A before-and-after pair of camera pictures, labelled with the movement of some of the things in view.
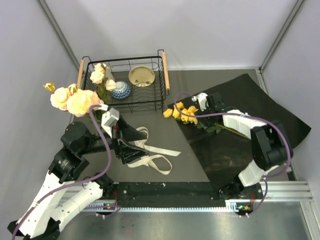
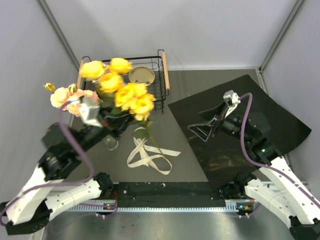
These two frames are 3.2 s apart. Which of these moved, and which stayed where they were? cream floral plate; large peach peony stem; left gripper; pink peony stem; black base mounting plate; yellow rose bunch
Moved: yellow rose bunch; left gripper
Stayed: black base mounting plate; cream floral plate; large peach peony stem; pink peony stem
